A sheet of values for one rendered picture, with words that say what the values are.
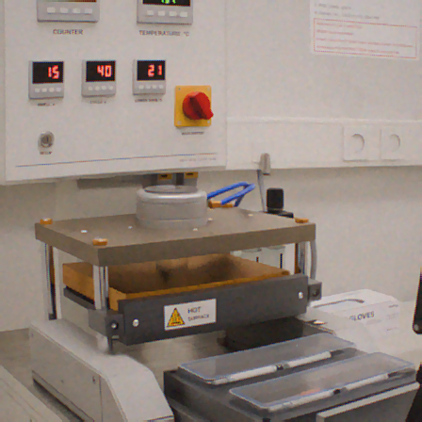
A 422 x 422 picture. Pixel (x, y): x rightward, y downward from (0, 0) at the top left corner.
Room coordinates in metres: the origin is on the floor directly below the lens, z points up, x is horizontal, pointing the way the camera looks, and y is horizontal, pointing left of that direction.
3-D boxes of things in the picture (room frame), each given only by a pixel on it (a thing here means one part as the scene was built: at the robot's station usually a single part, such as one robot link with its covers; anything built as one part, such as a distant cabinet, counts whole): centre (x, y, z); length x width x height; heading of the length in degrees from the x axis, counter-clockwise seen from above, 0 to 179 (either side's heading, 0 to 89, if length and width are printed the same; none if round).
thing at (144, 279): (0.92, 0.03, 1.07); 0.22 x 0.17 x 0.10; 123
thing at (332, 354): (0.76, -0.06, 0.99); 0.18 x 0.06 x 0.02; 123
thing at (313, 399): (0.69, -0.11, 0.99); 0.18 x 0.06 x 0.02; 123
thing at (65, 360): (0.78, 0.12, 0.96); 0.25 x 0.05 x 0.07; 33
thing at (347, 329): (0.93, -0.12, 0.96); 0.26 x 0.05 x 0.07; 33
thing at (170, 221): (0.95, 0.04, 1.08); 0.31 x 0.24 x 0.13; 123
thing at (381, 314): (1.49, -0.25, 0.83); 0.23 x 0.12 x 0.07; 119
